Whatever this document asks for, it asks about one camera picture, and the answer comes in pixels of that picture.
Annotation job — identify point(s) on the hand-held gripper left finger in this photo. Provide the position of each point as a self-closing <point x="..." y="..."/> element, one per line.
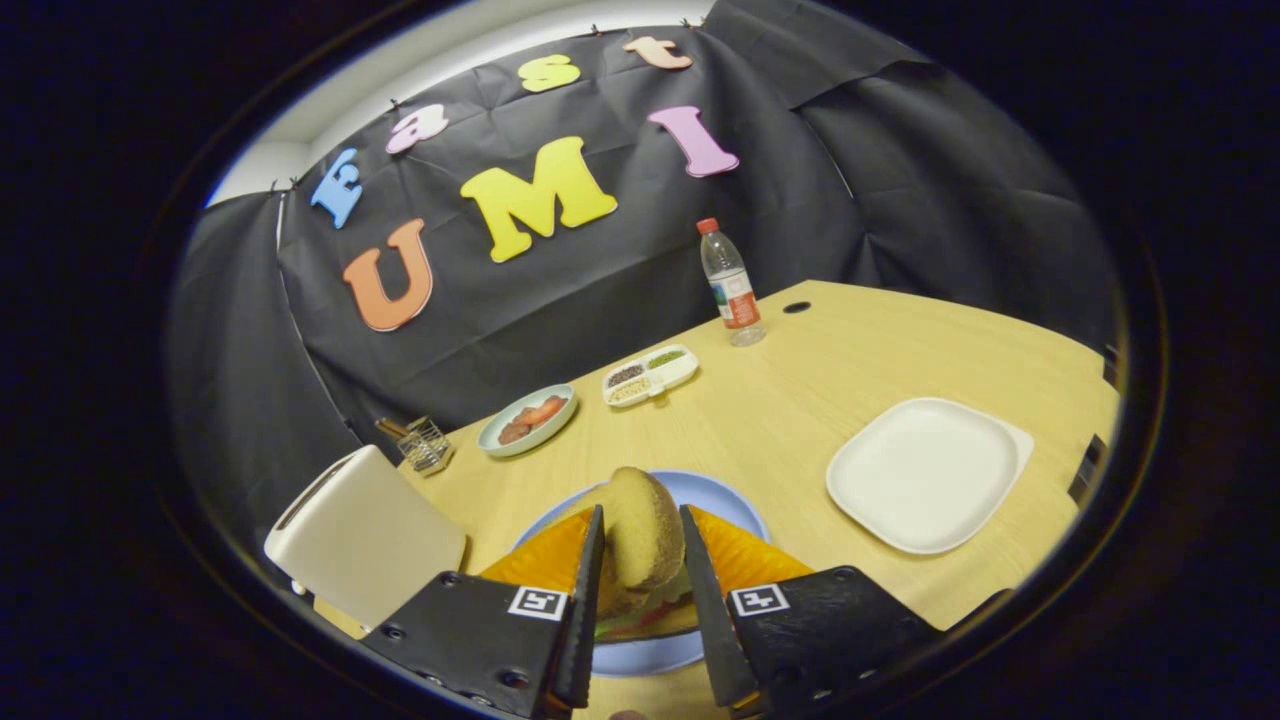
<point x="585" y="620"/>

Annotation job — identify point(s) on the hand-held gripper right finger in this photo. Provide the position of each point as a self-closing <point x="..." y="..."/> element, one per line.
<point x="705" y="620"/>

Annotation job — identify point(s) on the green lettuce leaf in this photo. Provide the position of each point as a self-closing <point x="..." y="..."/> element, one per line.
<point x="660" y="624"/>

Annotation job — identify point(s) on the brown bread slice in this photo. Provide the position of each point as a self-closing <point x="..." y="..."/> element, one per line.
<point x="640" y="530"/>

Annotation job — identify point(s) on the blue round plate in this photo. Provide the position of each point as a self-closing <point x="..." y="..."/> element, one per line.
<point x="722" y="500"/>

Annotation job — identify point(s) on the brown meat piece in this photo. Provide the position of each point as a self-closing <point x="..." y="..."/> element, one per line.
<point x="513" y="433"/>

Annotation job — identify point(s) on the pale green round plate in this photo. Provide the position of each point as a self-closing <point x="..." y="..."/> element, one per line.
<point x="492" y="440"/>

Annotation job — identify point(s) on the red meat slice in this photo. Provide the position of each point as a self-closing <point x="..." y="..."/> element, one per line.
<point x="542" y="410"/>

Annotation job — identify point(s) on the white toaster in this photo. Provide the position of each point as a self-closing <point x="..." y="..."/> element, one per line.
<point x="370" y="540"/>

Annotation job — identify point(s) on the white divided seed dish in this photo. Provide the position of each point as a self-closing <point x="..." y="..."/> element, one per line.
<point x="682" y="368"/>

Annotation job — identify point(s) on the white square plate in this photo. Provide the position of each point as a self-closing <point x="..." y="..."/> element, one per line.
<point x="925" y="475"/>

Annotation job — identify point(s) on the black backdrop cloth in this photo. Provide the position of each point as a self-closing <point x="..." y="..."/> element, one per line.
<point x="600" y="290"/>

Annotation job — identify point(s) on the clear bottle red cap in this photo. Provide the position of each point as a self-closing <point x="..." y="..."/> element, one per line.
<point x="732" y="285"/>

